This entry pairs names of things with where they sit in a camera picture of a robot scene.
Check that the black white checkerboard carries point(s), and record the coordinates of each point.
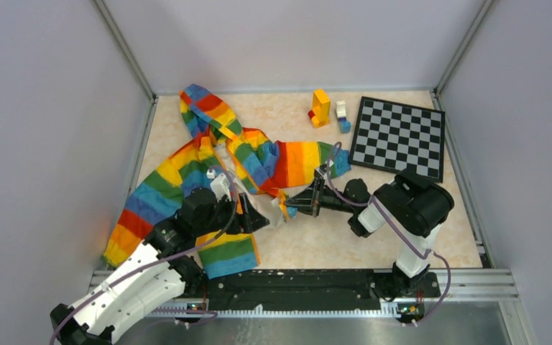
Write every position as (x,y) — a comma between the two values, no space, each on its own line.
(392,137)

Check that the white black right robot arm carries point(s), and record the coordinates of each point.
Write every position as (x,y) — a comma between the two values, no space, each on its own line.
(413,206)

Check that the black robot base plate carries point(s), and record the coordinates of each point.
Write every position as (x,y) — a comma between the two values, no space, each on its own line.
(316,290)

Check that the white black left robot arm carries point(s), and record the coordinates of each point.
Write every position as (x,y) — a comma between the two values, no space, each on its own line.
(209,236)

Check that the orange yellow block toy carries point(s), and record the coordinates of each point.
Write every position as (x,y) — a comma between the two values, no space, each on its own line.
(319,111)

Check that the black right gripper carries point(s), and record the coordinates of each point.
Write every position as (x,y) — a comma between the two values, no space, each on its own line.
(306,202)

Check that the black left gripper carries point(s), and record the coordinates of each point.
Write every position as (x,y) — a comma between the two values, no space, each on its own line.
(250,220)

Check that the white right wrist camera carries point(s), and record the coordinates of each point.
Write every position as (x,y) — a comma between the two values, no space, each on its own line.
(323,170)

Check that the white blue block toy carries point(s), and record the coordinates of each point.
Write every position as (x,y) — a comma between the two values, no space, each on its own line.
(344,124)

